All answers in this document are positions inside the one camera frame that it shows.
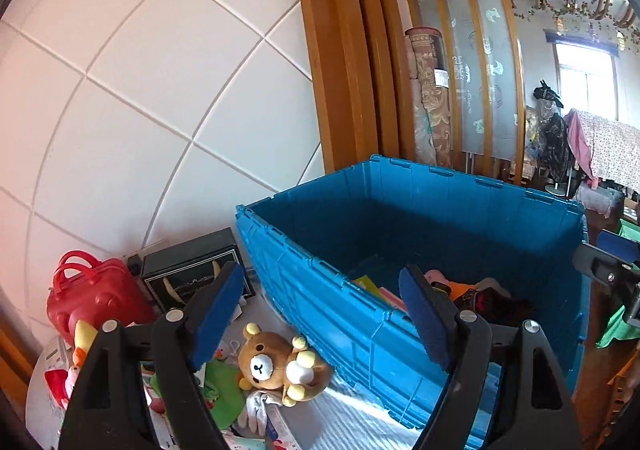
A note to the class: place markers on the brown bear plush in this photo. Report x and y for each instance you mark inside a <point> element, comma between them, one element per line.
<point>265,365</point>

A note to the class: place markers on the wooden wall pillar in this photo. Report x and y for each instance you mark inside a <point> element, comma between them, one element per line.
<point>12,360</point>
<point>345,55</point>

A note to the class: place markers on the black hanging garment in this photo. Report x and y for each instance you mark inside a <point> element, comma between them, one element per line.
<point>552,135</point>

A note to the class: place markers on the colourful stuffed bag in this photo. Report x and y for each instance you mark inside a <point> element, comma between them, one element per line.
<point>532,140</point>

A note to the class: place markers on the green plastic chair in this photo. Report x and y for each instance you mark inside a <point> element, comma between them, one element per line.
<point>620,330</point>

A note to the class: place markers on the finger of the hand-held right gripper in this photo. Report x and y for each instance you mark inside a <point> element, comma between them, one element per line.
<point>620,245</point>
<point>600,262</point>

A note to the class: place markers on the white sock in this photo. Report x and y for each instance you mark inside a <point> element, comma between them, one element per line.
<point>257,412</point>

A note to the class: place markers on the bundle of rolled carpets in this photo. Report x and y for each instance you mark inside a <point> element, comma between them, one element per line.
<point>430,95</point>

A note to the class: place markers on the black gift bag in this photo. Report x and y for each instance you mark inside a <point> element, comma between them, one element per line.
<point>185,260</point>

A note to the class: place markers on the wooden partition screen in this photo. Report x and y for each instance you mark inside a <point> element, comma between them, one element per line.
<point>480,55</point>

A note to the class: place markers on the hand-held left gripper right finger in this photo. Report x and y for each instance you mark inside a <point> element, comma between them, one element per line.
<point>425,320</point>

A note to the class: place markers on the clear storage bin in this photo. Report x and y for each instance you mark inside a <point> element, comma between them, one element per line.
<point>597,200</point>

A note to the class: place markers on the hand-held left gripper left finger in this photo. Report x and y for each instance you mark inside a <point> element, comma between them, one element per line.
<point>215,315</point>

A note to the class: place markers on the window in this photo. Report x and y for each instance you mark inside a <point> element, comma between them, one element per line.
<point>585,80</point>

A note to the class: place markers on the wooden chair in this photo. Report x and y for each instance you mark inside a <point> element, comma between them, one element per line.
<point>625,395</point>

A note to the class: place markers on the green frog plush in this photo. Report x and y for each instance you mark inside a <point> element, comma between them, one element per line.
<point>225,390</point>

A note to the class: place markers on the yellow plush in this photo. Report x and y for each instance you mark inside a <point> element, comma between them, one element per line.
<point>84,340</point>

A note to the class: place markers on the wall vine decoration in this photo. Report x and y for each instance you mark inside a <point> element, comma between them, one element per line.
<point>575,2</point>

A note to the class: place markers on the pink floral cloth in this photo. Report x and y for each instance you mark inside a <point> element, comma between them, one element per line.
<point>610,145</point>

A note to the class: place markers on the red toy suitcase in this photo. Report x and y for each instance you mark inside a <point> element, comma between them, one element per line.
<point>100,300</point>

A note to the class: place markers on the blue plastic crate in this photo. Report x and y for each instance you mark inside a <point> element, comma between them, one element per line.
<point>320,290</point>

